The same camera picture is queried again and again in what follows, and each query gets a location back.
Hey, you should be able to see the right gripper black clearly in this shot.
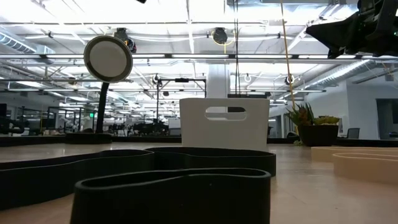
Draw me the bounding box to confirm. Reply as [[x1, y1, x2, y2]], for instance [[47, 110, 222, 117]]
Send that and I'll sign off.
[[305, 0, 398, 59]]

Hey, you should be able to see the black rubber band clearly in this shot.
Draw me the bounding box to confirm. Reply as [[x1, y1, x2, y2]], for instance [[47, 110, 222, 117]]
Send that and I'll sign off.
[[0, 149, 155, 211], [145, 146, 277, 177], [70, 167, 272, 224]]

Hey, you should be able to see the grey office chair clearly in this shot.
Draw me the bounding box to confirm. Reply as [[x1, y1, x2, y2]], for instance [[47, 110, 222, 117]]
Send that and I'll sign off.
[[346, 127, 361, 139]]

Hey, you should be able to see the potted green succulent plant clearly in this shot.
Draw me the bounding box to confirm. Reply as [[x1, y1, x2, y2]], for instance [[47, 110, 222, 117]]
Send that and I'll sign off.
[[285, 102, 341, 147]]

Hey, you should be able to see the yellow power cable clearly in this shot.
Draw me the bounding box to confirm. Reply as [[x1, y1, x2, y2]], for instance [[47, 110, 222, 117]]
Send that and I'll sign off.
[[279, 0, 297, 110]]

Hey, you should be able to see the black power cable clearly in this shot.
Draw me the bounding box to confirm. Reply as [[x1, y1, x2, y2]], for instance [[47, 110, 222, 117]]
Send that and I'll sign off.
[[233, 0, 240, 96]]

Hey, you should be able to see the black cable reel yellow cord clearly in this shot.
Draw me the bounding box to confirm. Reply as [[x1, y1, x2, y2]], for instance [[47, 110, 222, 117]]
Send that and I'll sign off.
[[212, 27, 229, 45]]

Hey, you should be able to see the black robot station frame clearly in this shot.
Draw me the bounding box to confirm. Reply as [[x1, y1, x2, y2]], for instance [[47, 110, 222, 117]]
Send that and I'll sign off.
[[156, 77, 208, 125]]

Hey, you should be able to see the white plastic handled bin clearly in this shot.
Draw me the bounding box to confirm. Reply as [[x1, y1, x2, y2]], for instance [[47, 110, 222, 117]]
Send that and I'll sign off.
[[179, 97, 271, 152]]

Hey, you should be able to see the black aluminium table frame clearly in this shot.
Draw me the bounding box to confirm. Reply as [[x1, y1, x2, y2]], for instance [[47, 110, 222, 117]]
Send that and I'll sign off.
[[0, 134, 398, 148]]

